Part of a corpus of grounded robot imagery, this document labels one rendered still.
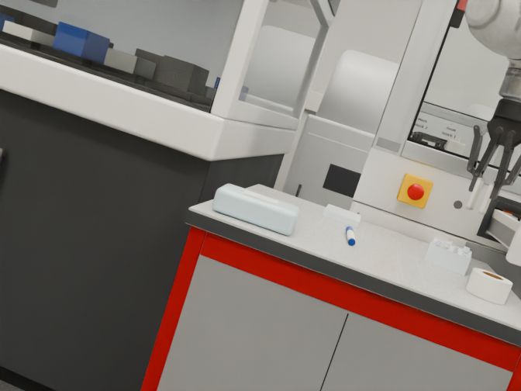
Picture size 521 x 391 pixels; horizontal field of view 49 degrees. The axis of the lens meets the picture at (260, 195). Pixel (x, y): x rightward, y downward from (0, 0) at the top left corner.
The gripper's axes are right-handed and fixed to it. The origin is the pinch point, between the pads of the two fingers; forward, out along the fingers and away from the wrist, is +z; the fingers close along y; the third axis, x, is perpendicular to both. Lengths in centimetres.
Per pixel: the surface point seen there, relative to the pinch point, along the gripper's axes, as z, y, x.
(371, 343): 26.6, -1.3, 36.2
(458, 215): 7.8, 9.4, -24.1
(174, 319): 36, 28, 50
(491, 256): 15.0, -0.8, -28.5
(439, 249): 12.7, 2.1, 7.2
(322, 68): -37, 222, -281
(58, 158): 26, 93, 34
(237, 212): 14, 26, 46
